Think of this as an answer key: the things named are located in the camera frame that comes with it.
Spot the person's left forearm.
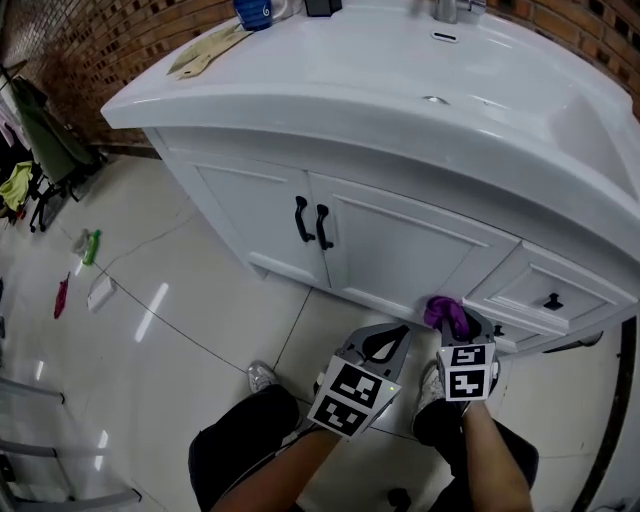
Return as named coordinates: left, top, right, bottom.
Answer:
left=209, top=425, right=344, bottom=512

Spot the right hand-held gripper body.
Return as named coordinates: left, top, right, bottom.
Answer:
left=437, top=342, right=501, bottom=403

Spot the person's left white shoe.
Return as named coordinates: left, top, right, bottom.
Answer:
left=247, top=360, right=282, bottom=396

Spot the person's right white shoe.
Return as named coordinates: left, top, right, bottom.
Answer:
left=417, top=363, right=447, bottom=415

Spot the red cloth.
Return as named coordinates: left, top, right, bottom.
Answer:
left=53, top=271, right=72, bottom=320

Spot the black door handle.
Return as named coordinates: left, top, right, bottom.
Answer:
left=293, top=195, right=318, bottom=244
left=314, top=203, right=335, bottom=251

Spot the green spray bottle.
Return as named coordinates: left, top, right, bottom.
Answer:
left=81, top=228, right=103, bottom=268

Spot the black metal pole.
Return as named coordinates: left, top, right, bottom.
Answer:
left=582, top=314, right=637, bottom=512

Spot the green hanging coat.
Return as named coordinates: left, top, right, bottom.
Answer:
left=9, top=74, right=104, bottom=187

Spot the person's white shoe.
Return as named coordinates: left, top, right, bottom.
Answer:
left=247, top=360, right=282, bottom=396
left=417, top=363, right=447, bottom=415

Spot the white vanity cabinet with sink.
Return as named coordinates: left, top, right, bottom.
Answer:
left=101, top=0, right=640, bottom=301

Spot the black phone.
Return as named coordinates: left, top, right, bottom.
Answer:
left=303, top=0, right=344, bottom=18

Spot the chrome faucet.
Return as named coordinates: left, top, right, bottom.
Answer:
left=430, top=0, right=489, bottom=24

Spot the blue ceramic mug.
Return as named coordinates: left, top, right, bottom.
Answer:
left=232, top=0, right=292, bottom=32

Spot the person's left leg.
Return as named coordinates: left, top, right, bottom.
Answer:
left=188, top=383, right=302, bottom=512

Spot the person's leg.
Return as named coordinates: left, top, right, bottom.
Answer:
left=412, top=399, right=540, bottom=512
left=188, top=383, right=302, bottom=512

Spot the black office chair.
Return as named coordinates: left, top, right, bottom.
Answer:
left=22, top=159, right=84, bottom=235

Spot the yellow-green garment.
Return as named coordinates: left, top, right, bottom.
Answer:
left=0, top=160, right=34, bottom=211

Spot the white cabinet door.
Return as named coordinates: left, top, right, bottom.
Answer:
left=305, top=172, right=524, bottom=324
left=169, top=148, right=332, bottom=291

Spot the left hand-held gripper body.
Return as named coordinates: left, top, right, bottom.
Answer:
left=306, top=354, right=403, bottom=441

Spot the person's right leg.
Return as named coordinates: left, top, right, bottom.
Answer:
left=412, top=399, right=540, bottom=512

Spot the purple cloth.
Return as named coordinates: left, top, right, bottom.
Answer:
left=423, top=295, right=475, bottom=342

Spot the person's right forearm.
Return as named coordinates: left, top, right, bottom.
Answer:
left=458, top=398, right=534, bottom=512

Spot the white frame table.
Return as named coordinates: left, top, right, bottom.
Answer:
left=0, top=374, right=144, bottom=512

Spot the white power strip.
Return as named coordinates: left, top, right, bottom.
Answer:
left=86, top=276, right=118, bottom=314

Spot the white drawer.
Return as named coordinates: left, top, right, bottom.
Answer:
left=462, top=242, right=640, bottom=337
left=489, top=319, right=574, bottom=355

